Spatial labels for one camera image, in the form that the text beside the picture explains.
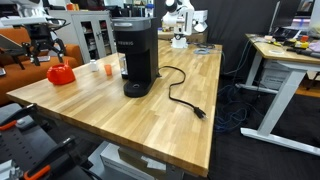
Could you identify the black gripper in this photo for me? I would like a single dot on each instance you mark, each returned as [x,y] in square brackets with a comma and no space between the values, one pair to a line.
[41,34]

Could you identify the white idle robot arm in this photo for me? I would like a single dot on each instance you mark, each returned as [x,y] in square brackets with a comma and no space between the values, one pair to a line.
[181,15]

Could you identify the white working robot arm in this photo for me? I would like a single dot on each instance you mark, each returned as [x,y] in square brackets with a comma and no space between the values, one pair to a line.
[33,8]

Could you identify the black laptop stand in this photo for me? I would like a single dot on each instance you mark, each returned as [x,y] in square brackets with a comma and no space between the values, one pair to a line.
[14,49]

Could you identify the orange sofa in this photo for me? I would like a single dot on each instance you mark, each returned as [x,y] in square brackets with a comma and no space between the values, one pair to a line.
[15,77]

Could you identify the white glass-door cabinet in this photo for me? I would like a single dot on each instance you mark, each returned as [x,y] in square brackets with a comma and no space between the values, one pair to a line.
[91,30]

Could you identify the small white bottle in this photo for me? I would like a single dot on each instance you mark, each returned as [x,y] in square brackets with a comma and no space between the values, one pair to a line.
[93,65]

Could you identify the small orange cup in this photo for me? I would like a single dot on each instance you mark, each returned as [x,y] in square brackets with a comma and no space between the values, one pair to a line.
[108,69]

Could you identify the black Keurig coffee maker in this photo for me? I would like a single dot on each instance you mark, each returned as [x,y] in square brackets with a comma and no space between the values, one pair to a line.
[137,39]

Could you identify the black perforated plate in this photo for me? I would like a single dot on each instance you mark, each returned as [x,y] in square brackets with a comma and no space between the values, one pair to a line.
[24,148]

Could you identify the white cardboard box under table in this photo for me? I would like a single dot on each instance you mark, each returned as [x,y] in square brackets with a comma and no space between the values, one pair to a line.
[118,158]

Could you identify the black monitor on desk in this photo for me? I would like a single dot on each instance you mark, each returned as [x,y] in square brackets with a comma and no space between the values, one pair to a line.
[283,15]

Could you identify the white-legged wooden side desk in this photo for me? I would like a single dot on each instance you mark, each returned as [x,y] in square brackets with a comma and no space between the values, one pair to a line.
[297,66]

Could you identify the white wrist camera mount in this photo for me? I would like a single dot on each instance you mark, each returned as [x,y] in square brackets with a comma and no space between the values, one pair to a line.
[17,21]

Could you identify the black clamp with orange handle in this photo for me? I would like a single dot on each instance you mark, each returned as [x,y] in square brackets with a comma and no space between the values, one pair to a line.
[58,164]

